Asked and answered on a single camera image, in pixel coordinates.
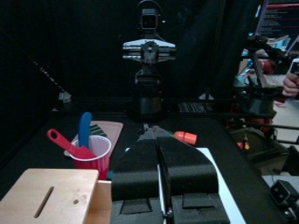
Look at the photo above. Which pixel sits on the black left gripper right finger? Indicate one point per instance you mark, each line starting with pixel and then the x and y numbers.
pixel 192 175

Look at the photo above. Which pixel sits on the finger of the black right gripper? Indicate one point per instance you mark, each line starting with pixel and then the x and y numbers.
pixel 154 52
pixel 146 52

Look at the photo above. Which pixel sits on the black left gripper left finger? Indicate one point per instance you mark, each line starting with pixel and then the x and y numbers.
pixel 137 175

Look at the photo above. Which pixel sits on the white smartphone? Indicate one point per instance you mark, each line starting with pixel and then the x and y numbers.
pixel 294 65

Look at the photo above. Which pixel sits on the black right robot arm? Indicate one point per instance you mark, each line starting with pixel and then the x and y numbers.
pixel 148 96

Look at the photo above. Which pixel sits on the white cutting board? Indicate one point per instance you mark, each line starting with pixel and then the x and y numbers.
pixel 228 198

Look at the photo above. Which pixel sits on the pink plate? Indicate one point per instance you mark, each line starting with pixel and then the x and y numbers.
pixel 113 131

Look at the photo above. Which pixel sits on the green black toy sushi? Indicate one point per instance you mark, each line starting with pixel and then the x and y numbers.
pixel 99 130

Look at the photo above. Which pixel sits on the person's hand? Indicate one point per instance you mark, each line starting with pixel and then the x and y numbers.
pixel 290 86

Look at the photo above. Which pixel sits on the small teal toy piece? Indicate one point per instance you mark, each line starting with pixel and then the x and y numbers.
pixel 110 175

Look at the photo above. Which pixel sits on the red plastic cup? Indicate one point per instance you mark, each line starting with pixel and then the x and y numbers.
pixel 94 169

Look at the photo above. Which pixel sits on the orange toy carrot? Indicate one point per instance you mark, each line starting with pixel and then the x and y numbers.
pixel 186 137

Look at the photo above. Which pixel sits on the red toy spatula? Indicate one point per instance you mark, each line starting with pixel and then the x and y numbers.
pixel 65 143

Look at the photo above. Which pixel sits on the wooden box with slot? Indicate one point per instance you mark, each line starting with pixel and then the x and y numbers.
pixel 43 192

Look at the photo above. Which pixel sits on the computer monitor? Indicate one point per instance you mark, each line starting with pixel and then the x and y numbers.
pixel 281 17

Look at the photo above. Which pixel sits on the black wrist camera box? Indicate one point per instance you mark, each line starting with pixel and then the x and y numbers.
pixel 149 19

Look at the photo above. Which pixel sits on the white frame bracket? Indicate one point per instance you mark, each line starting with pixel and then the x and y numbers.
pixel 206 96
pixel 65 96

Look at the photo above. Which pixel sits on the black camera device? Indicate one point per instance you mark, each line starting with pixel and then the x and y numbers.
pixel 285 191

